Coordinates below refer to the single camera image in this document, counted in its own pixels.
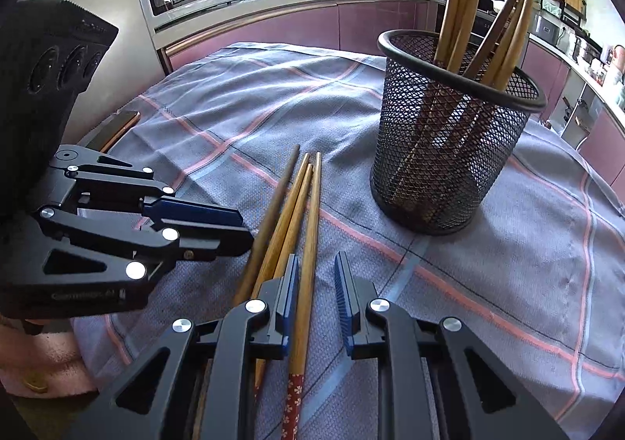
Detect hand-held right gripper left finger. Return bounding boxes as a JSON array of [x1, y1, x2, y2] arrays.
[[63, 253, 300, 440]]

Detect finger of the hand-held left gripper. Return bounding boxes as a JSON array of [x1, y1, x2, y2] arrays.
[[0, 204, 255, 320], [49, 149, 246, 227]]

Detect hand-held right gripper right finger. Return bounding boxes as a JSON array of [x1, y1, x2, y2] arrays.
[[334, 252, 570, 440]]

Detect chopstick with red patterned end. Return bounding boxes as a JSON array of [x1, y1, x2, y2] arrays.
[[279, 152, 323, 440]]

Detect dark brown chopstick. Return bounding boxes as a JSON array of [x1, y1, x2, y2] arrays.
[[190, 144, 301, 440]]

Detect light bamboo chopstick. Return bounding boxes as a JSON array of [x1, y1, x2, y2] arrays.
[[249, 153, 311, 297], [251, 164, 314, 394]]

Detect black mesh holder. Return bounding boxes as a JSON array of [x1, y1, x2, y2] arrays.
[[370, 29, 548, 234]]

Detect bundle of wooden chopsticks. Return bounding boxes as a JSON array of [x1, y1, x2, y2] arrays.
[[391, 0, 539, 223]]

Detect plaid grey tablecloth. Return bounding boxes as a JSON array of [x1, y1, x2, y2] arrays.
[[73, 42, 625, 440]]

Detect mauve base cabinets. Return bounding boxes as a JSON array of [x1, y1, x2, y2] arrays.
[[159, 0, 440, 74], [520, 37, 625, 177]]

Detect silver countertop appliance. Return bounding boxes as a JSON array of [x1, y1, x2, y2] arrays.
[[532, 13, 562, 45]]

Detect pink kettle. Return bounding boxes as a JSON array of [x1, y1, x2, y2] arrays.
[[608, 44, 625, 79]]

